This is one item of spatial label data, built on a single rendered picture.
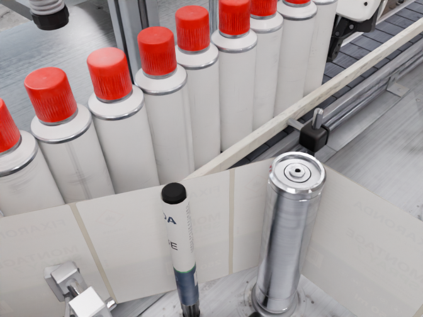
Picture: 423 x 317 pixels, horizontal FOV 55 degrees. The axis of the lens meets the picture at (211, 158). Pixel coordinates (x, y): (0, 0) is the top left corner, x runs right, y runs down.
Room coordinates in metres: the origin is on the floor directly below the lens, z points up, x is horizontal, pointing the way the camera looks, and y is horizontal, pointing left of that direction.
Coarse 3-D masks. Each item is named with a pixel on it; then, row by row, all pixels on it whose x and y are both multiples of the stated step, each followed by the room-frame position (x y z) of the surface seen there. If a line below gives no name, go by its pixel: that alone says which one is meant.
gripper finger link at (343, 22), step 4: (340, 20) 0.53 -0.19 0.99; (344, 20) 0.53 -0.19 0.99; (348, 20) 0.52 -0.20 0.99; (352, 20) 0.53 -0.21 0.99; (340, 24) 0.53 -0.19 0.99; (344, 24) 0.53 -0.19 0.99; (336, 28) 0.53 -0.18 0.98; (340, 28) 0.53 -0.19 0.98; (344, 28) 0.52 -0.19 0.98; (336, 32) 0.53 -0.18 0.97; (340, 32) 0.52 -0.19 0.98; (336, 36) 0.53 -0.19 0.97; (340, 36) 0.52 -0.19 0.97
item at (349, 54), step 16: (416, 0) 0.82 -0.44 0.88; (400, 16) 0.75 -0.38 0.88; (416, 16) 0.75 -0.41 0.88; (384, 32) 0.69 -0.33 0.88; (352, 48) 0.64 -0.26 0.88; (368, 48) 0.64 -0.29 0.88; (400, 48) 0.63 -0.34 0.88; (336, 64) 0.59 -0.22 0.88; (352, 64) 0.59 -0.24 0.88; (384, 64) 0.59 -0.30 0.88; (336, 96) 0.50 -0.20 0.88; (288, 128) 0.43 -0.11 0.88; (272, 144) 0.40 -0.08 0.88; (240, 160) 0.37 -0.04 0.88
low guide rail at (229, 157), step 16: (400, 32) 0.63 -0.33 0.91; (416, 32) 0.64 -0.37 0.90; (384, 48) 0.58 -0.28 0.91; (368, 64) 0.55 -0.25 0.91; (336, 80) 0.50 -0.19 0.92; (352, 80) 0.52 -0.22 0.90; (320, 96) 0.46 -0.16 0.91; (288, 112) 0.43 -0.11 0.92; (304, 112) 0.44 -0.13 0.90; (272, 128) 0.40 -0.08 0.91; (240, 144) 0.37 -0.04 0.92; (256, 144) 0.38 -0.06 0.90; (224, 160) 0.34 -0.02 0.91; (192, 176) 0.32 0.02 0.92
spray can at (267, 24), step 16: (256, 0) 0.43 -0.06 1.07; (272, 0) 0.43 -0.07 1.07; (256, 16) 0.43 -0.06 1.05; (272, 16) 0.43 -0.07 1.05; (256, 32) 0.42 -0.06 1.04; (272, 32) 0.42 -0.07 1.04; (272, 48) 0.42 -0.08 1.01; (256, 64) 0.42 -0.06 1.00; (272, 64) 0.42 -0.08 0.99; (256, 80) 0.42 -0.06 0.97; (272, 80) 0.42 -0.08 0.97; (256, 96) 0.42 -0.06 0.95; (272, 96) 0.43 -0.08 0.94; (256, 112) 0.42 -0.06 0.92; (272, 112) 0.43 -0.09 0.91; (256, 128) 0.42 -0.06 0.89
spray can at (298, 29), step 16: (288, 0) 0.46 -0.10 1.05; (304, 0) 0.46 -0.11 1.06; (288, 16) 0.45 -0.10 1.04; (304, 16) 0.45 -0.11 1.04; (288, 32) 0.45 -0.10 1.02; (304, 32) 0.45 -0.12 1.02; (288, 48) 0.45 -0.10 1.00; (304, 48) 0.45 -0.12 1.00; (288, 64) 0.45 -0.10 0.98; (304, 64) 0.45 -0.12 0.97; (288, 80) 0.45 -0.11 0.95; (304, 80) 0.46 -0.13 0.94; (288, 96) 0.45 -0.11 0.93
